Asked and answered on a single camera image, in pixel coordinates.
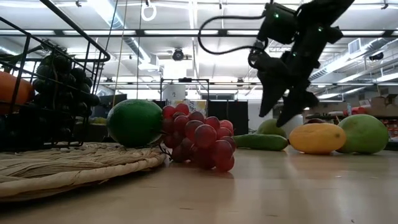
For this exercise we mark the green mango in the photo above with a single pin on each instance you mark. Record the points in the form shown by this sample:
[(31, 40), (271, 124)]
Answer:
[(363, 133)]

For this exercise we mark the shelf with small parts bins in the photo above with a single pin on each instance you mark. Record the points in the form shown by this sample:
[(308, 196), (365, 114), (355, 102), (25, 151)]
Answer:
[(392, 127)]

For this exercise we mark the white LED light bar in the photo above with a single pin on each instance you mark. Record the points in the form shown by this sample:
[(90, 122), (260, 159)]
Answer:
[(180, 32), (363, 32), (99, 32), (242, 32)]

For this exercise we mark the black gantry frame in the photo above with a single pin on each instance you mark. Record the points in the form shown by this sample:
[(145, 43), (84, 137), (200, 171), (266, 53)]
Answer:
[(185, 80)]

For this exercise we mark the cardboard box stack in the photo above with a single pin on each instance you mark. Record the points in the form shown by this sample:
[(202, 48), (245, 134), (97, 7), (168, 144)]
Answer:
[(382, 105)]

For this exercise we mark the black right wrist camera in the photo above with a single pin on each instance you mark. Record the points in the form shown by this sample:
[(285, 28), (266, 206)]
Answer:
[(276, 23)]

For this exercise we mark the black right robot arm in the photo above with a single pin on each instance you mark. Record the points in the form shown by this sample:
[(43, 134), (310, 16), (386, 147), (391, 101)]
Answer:
[(323, 12)]

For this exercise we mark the black partition panel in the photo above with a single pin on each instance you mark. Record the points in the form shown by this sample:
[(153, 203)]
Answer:
[(227, 115)]

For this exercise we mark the round black ceiling fixture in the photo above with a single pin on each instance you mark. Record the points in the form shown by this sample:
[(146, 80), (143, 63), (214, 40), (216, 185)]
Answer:
[(178, 54)]

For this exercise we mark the round woven placemat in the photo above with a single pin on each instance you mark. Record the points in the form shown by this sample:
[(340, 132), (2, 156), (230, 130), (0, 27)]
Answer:
[(62, 168)]

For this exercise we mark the large green lime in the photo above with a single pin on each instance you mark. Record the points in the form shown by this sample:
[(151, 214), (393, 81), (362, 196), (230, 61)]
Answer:
[(134, 123)]

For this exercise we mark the yellow mango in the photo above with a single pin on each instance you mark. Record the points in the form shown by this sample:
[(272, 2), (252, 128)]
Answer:
[(317, 138)]

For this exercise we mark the green pear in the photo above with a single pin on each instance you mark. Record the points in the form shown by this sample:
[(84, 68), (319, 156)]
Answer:
[(270, 127)]

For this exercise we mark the red grape bunch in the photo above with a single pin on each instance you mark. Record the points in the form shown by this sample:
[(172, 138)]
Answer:
[(199, 143)]

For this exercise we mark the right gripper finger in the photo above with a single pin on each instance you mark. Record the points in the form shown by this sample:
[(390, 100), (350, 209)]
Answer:
[(272, 84), (297, 99)]

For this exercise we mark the black grape bunch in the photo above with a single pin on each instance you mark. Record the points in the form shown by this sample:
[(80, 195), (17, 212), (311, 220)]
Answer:
[(62, 67)]

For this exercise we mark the green cucumber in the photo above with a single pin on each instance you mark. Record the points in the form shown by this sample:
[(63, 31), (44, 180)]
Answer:
[(261, 141)]

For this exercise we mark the orange tangerine bunch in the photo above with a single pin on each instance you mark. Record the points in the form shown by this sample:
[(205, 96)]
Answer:
[(12, 90)]

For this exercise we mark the black hanging camera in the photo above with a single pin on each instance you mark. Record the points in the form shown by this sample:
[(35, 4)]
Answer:
[(253, 59)]

